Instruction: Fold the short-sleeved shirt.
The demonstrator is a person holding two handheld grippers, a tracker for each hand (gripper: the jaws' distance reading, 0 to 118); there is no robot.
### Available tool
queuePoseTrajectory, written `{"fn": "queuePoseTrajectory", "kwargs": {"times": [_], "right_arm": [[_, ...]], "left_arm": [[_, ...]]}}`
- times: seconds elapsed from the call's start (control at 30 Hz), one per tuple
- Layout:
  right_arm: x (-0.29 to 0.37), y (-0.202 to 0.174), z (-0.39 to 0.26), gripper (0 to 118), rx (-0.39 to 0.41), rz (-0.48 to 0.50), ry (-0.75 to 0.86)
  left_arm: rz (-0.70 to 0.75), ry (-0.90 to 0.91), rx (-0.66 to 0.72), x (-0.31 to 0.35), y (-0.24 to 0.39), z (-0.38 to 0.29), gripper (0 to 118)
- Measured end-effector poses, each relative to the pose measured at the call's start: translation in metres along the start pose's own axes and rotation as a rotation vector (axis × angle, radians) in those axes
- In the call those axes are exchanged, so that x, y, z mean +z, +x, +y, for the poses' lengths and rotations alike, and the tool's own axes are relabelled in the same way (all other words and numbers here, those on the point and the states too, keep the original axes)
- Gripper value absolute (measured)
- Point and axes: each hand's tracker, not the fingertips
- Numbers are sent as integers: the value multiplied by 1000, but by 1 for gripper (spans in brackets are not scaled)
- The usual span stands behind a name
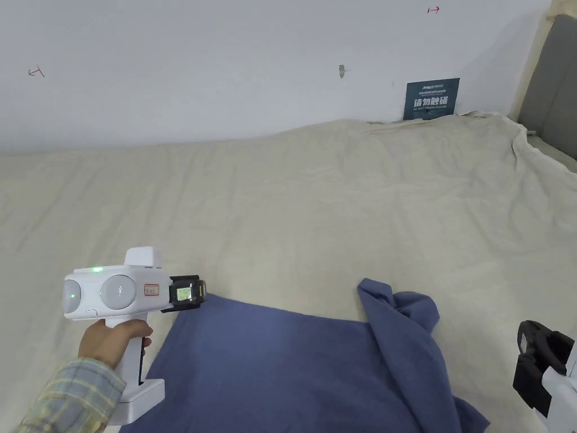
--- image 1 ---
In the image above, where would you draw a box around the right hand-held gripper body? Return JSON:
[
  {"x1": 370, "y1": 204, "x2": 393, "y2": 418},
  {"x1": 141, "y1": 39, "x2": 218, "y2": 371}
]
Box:
[{"x1": 535, "y1": 339, "x2": 577, "y2": 433}]

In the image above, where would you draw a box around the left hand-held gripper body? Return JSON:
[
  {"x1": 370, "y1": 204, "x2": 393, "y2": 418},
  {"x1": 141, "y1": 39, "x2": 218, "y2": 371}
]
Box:
[{"x1": 63, "y1": 246, "x2": 174, "y2": 426}]

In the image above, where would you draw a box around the dark blue shirt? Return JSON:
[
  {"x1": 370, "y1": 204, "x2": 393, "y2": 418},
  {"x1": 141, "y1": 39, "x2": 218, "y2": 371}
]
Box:
[{"x1": 130, "y1": 277, "x2": 491, "y2": 433}]

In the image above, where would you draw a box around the person's left forearm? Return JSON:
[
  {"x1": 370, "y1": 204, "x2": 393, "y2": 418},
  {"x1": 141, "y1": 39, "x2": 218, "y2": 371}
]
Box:
[{"x1": 17, "y1": 357, "x2": 128, "y2": 433}]

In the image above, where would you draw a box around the person's left hand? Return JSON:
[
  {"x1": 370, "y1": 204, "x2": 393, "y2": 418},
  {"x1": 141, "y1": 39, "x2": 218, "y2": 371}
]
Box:
[{"x1": 78, "y1": 317, "x2": 154, "y2": 375}]

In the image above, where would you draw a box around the bed with beige sheet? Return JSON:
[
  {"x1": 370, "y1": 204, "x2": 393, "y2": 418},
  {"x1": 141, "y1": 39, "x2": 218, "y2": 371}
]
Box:
[{"x1": 0, "y1": 109, "x2": 577, "y2": 433}]

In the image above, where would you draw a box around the grey padded headboard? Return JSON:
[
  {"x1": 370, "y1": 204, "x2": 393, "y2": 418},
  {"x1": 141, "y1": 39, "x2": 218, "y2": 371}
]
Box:
[{"x1": 509, "y1": 12, "x2": 577, "y2": 162}]

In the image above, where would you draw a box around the dark teal wall sign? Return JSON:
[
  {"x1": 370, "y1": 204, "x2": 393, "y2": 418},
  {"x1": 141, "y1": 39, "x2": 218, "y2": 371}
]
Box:
[{"x1": 402, "y1": 77, "x2": 461, "y2": 122}]

